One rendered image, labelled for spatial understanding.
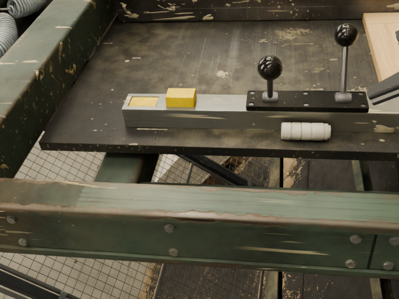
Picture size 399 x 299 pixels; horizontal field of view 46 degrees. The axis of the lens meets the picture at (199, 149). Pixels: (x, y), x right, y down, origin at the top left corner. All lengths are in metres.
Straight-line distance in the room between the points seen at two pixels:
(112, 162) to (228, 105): 0.23
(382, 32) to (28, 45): 0.73
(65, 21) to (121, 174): 0.39
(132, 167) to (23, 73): 0.26
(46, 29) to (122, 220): 0.52
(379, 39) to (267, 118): 0.37
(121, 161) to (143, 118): 0.09
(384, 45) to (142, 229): 0.65
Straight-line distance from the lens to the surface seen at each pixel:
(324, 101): 0.82
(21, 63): 0.94
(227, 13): 1.19
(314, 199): 0.64
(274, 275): 1.89
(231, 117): 0.82
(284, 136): 0.79
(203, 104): 0.83
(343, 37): 0.81
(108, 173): 0.84
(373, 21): 1.16
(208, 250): 0.68
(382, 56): 1.02
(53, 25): 1.06
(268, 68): 0.71
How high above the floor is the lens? 1.73
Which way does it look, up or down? 15 degrees down
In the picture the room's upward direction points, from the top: 60 degrees counter-clockwise
